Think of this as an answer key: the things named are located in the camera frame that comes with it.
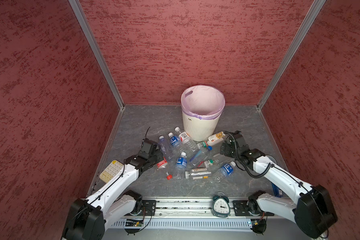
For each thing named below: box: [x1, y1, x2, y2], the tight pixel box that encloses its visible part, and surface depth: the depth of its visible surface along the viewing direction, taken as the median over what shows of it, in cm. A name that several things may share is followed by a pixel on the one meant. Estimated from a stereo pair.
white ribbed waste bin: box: [182, 109, 222, 142], surface depth 91 cm
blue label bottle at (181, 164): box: [175, 151, 188, 180], surface depth 87 cm
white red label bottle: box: [174, 126, 199, 153], surface depth 97 cm
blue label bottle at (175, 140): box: [168, 132, 182, 149], surface depth 96 cm
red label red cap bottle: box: [156, 156, 173, 181], surface depth 81 cm
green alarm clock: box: [211, 191, 231, 218], surface depth 73 cm
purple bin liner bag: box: [181, 85, 226, 120], surface depth 94 cm
